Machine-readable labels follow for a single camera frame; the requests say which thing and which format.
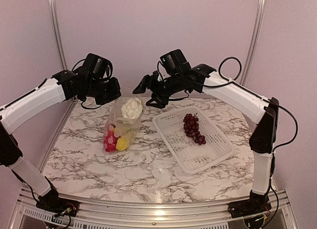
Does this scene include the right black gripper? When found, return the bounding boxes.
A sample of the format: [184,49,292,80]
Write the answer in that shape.
[133,72,184,108]

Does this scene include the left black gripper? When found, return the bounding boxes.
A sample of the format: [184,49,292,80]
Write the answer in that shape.
[85,76,120,105]

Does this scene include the white toy cauliflower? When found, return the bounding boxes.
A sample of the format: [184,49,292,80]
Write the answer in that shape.
[121,98,143,119]

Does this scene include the clear zip top bag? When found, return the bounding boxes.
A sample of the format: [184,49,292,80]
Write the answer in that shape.
[104,95,144,153]

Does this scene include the red toy bell pepper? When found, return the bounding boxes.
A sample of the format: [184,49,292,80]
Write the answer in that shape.
[104,130,118,152]

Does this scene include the dark red toy grapes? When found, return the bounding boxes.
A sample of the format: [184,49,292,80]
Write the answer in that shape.
[183,113,206,145]

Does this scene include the yellow toy fruit front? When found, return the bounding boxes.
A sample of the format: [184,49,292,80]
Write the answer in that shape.
[116,137,130,151]

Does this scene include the white plastic basket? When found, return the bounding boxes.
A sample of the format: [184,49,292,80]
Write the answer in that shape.
[153,107,234,174]

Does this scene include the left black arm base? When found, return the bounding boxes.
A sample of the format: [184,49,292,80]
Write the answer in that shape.
[36,183,79,217]

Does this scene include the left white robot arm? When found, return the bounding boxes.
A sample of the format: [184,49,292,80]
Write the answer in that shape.
[0,70,121,212]

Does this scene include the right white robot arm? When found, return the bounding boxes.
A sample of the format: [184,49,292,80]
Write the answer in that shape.
[133,63,278,213]

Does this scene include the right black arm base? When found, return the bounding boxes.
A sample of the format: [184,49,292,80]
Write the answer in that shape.
[228,189,272,218]

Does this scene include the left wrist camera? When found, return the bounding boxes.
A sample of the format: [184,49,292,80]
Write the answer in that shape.
[82,53,113,81]

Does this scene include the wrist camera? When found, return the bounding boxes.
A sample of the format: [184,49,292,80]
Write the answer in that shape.
[160,49,191,76]
[82,53,113,81]

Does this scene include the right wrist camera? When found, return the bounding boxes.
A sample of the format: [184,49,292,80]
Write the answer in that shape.
[160,49,191,76]

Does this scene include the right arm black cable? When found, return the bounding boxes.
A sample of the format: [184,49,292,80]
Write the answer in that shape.
[157,56,299,150]

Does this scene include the left aluminium frame post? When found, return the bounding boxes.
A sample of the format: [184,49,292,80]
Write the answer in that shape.
[48,0,68,69]

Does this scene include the aluminium frame post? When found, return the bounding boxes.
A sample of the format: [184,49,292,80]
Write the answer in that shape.
[240,0,266,86]
[48,0,68,69]

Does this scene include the front aluminium rail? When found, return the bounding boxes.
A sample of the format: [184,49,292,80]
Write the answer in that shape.
[7,187,298,229]

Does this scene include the right aluminium frame post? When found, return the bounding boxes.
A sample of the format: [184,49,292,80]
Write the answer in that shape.
[240,0,266,86]

